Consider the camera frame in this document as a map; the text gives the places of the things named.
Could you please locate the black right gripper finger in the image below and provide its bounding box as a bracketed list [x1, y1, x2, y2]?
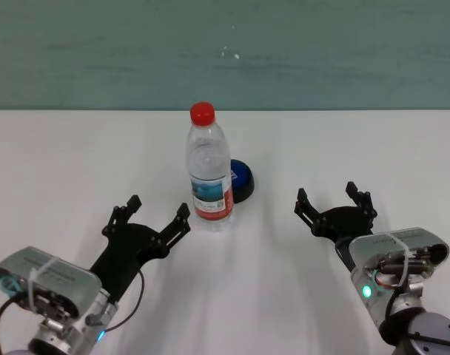
[345, 181, 378, 226]
[294, 188, 324, 236]

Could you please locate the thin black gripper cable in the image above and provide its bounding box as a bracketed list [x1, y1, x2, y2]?
[98, 268, 146, 333]

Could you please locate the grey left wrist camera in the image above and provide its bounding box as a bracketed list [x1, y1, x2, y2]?
[0, 246, 103, 328]

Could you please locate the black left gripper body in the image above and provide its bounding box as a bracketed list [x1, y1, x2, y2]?
[90, 223, 170, 302]

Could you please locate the clear water bottle red cap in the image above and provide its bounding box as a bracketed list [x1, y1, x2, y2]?
[186, 101, 235, 233]

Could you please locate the blue push button black base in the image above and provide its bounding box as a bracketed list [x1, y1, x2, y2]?
[230, 158, 255, 204]

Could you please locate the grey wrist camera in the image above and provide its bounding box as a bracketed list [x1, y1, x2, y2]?
[0, 246, 103, 328]
[349, 227, 450, 293]

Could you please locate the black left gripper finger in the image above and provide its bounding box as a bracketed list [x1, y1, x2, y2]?
[150, 202, 192, 249]
[101, 195, 142, 237]

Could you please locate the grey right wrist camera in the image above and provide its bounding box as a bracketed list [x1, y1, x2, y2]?
[349, 227, 450, 293]

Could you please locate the white zip tie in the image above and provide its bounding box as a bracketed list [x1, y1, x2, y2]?
[27, 257, 61, 311]
[386, 231, 414, 288]

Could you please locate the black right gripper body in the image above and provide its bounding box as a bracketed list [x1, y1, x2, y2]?
[312, 206, 374, 269]

